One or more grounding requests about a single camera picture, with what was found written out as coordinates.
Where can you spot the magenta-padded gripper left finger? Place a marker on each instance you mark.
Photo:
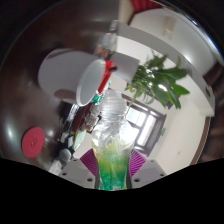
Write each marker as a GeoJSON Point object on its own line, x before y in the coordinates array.
{"type": "Point", "coordinates": [80, 171]}

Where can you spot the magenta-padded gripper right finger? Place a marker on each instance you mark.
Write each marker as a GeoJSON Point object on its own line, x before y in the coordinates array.
{"type": "Point", "coordinates": [146, 170]}

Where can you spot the clear bottle with green drink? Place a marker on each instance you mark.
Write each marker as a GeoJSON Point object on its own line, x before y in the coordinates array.
{"type": "Point", "coordinates": [113, 146]}

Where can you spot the grey round ball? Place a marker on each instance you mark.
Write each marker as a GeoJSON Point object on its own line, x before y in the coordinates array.
{"type": "Point", "coordinates": [65, 155]}

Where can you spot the green exit sign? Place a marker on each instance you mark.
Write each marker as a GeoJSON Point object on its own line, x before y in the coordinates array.
{"type": "Point", "coordinates": [163, 131]}

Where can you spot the dark wooden glazed door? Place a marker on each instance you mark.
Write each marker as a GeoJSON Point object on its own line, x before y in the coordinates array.
{"type": "Point", "coordinates": [146, 123]}

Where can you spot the flat round red coaster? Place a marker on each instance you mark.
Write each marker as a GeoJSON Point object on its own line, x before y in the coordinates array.
{"type": "Point", "coordinates": [33, 142]}

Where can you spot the small potted plant white pot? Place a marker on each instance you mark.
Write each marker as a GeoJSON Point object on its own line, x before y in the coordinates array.
{"type": "Point", "coordinates": [160, 83]}

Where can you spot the red box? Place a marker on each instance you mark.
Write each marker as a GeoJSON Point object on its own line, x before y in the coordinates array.
{"type": "Point", "coordinates": [106, 78]}

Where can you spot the white mug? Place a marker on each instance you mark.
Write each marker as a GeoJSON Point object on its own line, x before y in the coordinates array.
{"type": "Point", "coordinates": [63, 70]}

